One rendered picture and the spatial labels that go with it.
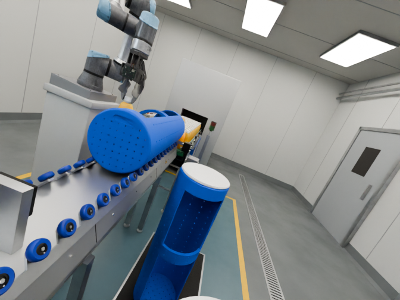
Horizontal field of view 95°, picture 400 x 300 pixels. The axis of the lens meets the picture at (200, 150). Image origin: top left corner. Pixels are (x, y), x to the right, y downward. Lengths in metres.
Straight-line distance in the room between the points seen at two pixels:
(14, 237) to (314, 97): 6.27
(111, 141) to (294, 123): 5.65
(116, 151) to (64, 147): 0.61
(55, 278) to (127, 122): 0.53
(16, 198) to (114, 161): 0.44
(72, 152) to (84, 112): 0.27
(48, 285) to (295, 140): 6.03
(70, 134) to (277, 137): 5.42
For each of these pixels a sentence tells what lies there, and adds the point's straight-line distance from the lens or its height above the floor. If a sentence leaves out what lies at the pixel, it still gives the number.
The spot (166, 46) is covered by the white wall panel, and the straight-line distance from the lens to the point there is 6.35.
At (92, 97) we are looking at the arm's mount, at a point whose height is 1.17.
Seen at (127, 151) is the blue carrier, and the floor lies 1.07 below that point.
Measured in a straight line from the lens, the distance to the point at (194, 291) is 1.65.
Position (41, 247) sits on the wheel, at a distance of 0.54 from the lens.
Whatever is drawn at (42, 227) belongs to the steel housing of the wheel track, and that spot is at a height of 0.93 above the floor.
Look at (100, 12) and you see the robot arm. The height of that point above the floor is 1.55.
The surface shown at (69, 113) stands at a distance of 1.37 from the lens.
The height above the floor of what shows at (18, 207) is 1.05.
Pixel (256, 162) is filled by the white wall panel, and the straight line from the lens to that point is 6.04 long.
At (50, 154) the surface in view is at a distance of 1.51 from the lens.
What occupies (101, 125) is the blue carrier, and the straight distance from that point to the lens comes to 0.88.
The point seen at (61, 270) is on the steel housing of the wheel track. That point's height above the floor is 0.87.
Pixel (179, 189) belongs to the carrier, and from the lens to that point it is 0.95.
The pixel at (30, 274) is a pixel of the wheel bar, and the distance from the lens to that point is 0.56.
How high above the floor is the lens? 1.36
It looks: 13 degrees down
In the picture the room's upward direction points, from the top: 22 degrees clockwise
